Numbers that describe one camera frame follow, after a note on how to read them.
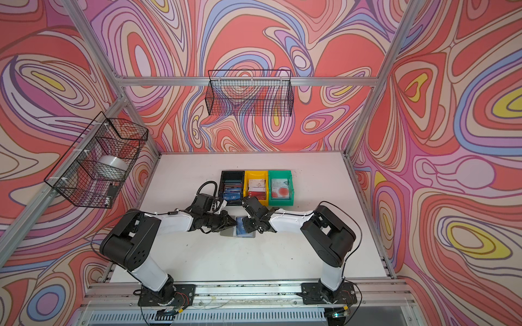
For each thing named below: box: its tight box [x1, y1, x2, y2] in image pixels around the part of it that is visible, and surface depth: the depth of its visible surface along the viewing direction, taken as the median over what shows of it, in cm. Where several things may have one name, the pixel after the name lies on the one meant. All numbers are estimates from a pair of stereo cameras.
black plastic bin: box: [218, 170, 245, 206], surface depth 103 cm
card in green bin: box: [271, 177, 291, 199], surface depth 104 cm
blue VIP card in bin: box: [222, 192, 242, 202], surface depth 101 cm
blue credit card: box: [235, 217, 254, 238], surface depth 90 cm
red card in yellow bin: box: [248, 178, 267, 201], surface depth 104 cm
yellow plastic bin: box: [243, 170, 270, 208], surface depth 103 cm
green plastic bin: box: [267, 169, 295, 207], surface depth 103 cm
